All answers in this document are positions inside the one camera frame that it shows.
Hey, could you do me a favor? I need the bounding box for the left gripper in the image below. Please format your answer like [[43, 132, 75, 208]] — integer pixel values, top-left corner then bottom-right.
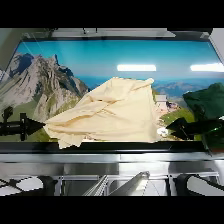
[[0, 113, 28, 142]]

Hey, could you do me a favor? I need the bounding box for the cream shirt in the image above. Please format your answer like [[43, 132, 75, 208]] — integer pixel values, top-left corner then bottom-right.
[[43, 77, 160, 150]]

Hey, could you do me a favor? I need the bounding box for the dark green garment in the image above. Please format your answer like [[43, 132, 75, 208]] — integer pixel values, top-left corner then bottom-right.
[[182, 82, 224, 152]]

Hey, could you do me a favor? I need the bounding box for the silver frame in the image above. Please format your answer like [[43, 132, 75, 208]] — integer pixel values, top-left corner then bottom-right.
[[0, 151, 224, 197]]

